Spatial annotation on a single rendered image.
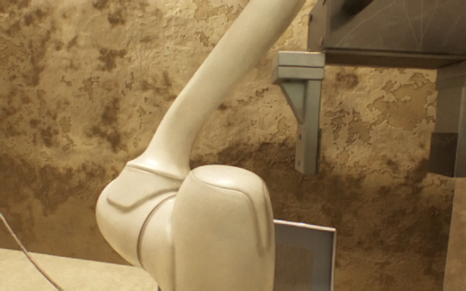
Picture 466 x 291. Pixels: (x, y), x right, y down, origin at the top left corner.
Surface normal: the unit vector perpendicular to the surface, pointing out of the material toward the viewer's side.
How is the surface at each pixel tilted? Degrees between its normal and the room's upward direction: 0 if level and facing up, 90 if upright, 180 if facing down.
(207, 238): 80
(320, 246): 75
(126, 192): 60
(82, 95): 90
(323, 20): 90
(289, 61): 90
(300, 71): 90
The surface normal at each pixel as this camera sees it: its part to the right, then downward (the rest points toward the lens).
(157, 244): -0.75, -0.16
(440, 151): -1.00, -0.03
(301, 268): -0.30, -0.19
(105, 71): -0.15, 0.07
